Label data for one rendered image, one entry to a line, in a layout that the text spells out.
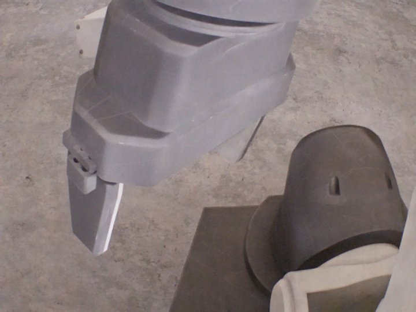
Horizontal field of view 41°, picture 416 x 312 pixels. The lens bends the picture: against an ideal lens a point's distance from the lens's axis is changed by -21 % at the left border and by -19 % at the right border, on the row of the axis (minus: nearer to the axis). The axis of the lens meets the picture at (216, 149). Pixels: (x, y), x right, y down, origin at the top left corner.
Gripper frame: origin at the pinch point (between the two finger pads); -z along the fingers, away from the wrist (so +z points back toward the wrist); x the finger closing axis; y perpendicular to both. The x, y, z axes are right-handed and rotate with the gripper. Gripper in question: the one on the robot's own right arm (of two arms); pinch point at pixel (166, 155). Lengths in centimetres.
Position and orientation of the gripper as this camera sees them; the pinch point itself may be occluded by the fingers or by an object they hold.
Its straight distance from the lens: 32.3
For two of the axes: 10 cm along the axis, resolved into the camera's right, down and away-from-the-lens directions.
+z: 2.2, -7.0, -6.7
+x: -6.4, 4.2, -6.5
